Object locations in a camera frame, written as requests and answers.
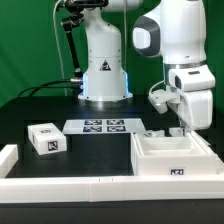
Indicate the white cabinet body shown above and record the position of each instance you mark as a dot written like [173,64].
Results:
[182,155]

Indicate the white flat tag base plate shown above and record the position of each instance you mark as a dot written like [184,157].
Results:
[103,126]

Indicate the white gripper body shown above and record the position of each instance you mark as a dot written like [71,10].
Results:
[195,109]

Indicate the white U-shaped fence wall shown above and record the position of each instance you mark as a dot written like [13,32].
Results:
[95,189]

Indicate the white cabinet door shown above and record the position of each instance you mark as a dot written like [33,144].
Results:
[177,132]
[153,134]

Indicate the white small tagged box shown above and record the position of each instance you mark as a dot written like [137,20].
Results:
[47,138]

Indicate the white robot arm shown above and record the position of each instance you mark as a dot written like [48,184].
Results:
[175,30]

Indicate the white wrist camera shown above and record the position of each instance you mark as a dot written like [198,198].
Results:
[159,99]

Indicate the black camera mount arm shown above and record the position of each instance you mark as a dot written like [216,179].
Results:
[75,18]

